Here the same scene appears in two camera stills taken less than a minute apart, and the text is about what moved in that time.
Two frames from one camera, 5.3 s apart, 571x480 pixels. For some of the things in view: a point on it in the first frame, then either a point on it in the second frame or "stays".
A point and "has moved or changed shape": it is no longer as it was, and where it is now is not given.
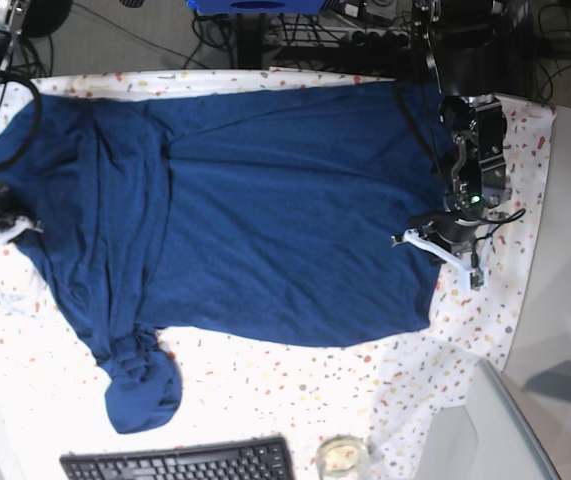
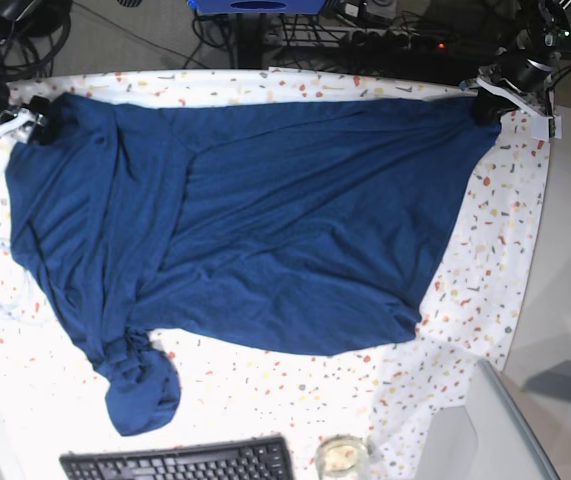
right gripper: (454, 224) → (529, 68)
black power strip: (376, 40) stays
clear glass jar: (342, 457) stays
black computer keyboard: (270, 457) stays
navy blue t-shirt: (259, 212) has moved or changed shape
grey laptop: (509, 446) stays
